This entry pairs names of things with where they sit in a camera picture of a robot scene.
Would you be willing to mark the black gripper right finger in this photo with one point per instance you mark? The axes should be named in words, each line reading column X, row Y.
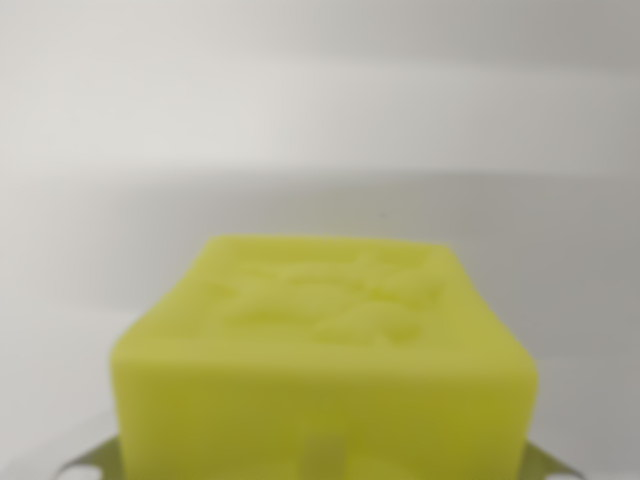
column 545, row 462

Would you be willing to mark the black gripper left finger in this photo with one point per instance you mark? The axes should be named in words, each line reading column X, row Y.
column 95, row 457

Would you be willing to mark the yellow cube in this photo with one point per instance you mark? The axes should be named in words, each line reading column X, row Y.
column 325, row 370

